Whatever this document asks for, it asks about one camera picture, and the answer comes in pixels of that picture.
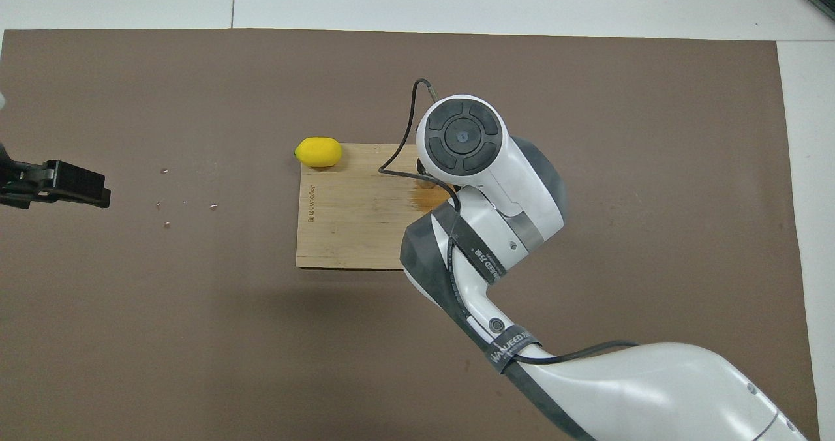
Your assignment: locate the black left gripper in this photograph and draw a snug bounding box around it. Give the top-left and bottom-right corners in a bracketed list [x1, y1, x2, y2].
[0, 144, 112, 209]

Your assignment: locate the brown paper table mat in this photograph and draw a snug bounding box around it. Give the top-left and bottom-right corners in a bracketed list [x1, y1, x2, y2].
[0, 28, 821, 441]

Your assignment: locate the yellow lemon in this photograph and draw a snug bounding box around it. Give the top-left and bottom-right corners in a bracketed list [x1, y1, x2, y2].
[294, 137, 343, 169]

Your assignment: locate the wooden cutting board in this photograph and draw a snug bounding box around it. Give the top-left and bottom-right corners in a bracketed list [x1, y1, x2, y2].
[295, 143, 457, 271]

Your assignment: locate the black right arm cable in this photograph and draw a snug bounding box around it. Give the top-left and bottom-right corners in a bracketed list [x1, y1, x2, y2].
[378, 78, 640, 365]

